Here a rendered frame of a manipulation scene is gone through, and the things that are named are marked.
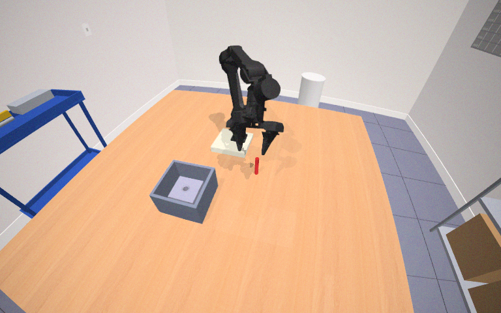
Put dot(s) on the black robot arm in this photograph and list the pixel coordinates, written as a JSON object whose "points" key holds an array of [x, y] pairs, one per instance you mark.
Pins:
{"points": [[263, 87]]}

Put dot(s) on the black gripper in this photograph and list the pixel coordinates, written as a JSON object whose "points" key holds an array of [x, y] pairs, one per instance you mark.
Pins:
{"points": [[271, 128]]}

